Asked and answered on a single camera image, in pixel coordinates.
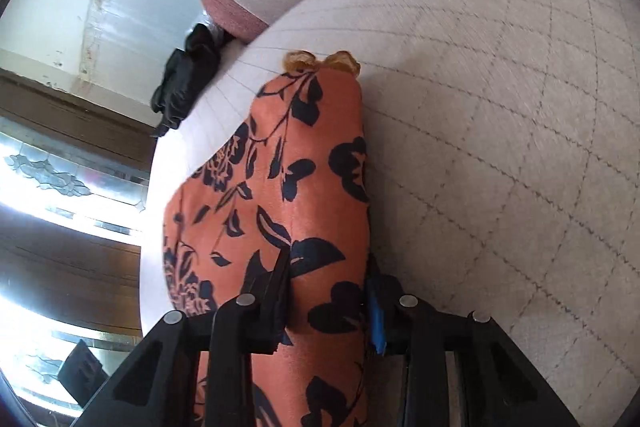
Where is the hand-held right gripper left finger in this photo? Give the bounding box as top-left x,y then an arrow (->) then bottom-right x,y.
70,248 -> 293,427

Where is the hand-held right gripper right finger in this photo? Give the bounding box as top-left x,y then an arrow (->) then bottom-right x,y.
364,257 -> 581,427

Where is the orange floral dress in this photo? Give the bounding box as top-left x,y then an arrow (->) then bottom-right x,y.
162,50 -> 374,427

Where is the dark boxy object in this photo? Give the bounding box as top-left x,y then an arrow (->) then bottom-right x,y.
56,339 -> 108,408

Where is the wooden door with etched glass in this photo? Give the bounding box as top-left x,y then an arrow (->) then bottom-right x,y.
0,72 -> 157,427

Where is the pink quilted mattress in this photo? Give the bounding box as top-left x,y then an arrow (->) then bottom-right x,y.
140,0 -> 640,427

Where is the black cloth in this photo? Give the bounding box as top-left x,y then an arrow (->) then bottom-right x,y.
150,23 -> 224,138

